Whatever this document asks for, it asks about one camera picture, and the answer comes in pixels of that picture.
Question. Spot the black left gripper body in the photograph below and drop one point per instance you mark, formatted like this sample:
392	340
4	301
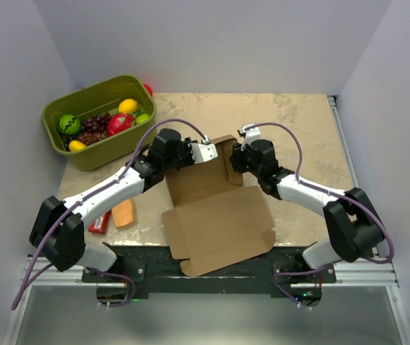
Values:
184	157

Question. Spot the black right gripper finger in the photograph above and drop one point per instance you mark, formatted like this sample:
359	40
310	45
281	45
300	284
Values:
237	152
235	160

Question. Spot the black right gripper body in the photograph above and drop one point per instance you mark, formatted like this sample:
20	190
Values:
251	167

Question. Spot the brown cardboard box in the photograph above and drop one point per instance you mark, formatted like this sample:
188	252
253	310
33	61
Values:
214	213

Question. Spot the orange sponge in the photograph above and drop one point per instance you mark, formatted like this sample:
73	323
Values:
123	214

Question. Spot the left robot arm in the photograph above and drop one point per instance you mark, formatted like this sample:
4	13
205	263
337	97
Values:
58	233

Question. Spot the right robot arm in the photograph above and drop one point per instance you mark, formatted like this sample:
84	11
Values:
353	226

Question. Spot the green toy lime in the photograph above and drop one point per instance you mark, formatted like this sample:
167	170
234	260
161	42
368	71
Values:
142	119

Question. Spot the green plastic bin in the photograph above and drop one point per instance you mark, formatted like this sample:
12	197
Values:
98	99

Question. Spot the red dragon fruit toy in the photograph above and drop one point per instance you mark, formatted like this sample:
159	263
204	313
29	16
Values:
120	122

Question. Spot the yellow toy lemon back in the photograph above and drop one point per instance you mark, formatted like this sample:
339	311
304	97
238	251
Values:
128	106

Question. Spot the yellow toy lemon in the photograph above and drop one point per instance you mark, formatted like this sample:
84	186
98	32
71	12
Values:
128	106
76	145

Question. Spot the red ball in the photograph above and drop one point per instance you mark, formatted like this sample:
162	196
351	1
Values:
149	89

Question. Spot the purple toy grapes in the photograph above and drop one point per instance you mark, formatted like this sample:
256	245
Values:
94	129

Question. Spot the yellow toy lemon front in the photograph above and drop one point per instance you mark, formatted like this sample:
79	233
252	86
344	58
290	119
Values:
76	145

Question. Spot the green toy ball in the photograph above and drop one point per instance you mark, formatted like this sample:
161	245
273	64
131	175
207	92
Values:
69	124

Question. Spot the red snack bar package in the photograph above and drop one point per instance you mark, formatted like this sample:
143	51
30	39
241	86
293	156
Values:
99	226

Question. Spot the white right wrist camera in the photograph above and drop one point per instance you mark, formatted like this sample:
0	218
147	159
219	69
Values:
249	133

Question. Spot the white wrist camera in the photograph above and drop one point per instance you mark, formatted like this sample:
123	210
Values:
249	133
202	153

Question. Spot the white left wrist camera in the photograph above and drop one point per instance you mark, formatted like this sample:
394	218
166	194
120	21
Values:
202	153

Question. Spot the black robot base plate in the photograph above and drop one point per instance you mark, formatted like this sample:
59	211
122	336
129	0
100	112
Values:
142	271

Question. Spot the aluminium frame rail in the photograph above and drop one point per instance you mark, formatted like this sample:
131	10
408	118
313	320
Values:
392	292

